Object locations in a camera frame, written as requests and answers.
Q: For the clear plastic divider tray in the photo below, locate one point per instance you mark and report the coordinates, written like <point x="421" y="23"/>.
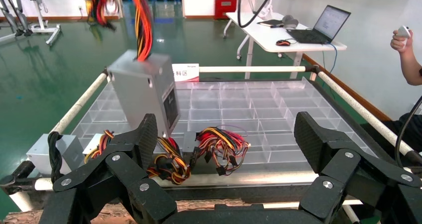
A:
<point x="250" y="103"/>

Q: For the black notebook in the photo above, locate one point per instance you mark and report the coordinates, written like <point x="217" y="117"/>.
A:
<point x="272" y="23"/>

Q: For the black open laptop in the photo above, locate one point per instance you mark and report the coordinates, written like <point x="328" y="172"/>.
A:
<point x="329" y="21"/>

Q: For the white desk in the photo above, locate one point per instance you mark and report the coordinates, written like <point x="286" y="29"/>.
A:
<point x="263" y="34"/>

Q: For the white and red label sign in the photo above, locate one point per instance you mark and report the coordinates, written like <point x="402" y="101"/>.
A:
<point x="184" y="72"/>

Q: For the grey stand with black feet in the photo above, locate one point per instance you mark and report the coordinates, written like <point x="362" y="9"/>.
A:
<point x="20" y="18"/>

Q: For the person's bare forearm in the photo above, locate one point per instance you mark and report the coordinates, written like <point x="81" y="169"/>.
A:
<point x="412" y="70"/>

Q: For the person's dark trousers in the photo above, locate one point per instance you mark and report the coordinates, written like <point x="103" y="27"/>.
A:
<point x="415" y="140"/>

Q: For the red cabinet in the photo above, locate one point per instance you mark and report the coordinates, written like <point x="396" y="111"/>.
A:
<point x="225" y="9"/>

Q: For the white metal stand base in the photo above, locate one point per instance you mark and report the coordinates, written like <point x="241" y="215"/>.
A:
<point x="52" y="34"/>

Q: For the small white handheld device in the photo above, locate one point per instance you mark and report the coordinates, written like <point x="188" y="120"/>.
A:
<point x="403" y="31"/>

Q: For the black and orange mouse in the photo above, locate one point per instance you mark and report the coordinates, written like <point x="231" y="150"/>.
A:
<point x="283" y="43"/>

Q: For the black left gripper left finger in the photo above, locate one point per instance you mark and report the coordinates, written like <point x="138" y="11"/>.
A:
<point x="132" y="150"/>

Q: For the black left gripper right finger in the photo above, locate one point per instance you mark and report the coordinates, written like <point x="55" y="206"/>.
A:
<point x="316" y="143"/>

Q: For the person's bare hand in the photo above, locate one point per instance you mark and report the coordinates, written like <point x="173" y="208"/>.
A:
<point x="404" y="44"/>

